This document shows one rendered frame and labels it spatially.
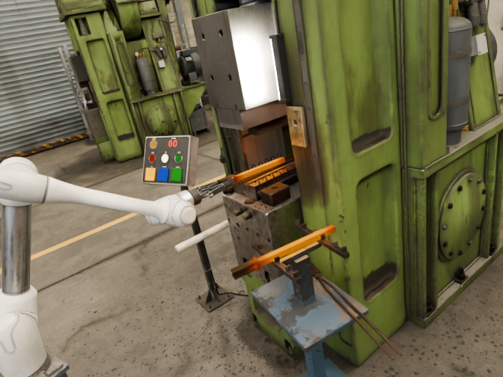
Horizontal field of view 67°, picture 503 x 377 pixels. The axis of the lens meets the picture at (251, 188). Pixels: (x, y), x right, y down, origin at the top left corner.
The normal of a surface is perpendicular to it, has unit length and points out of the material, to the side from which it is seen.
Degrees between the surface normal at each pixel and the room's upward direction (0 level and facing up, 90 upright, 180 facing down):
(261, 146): 90
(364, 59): 89
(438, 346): 0
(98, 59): 89
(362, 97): 89
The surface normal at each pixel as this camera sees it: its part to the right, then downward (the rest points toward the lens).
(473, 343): -0.18, -0.90
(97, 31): 0.44, 0.29
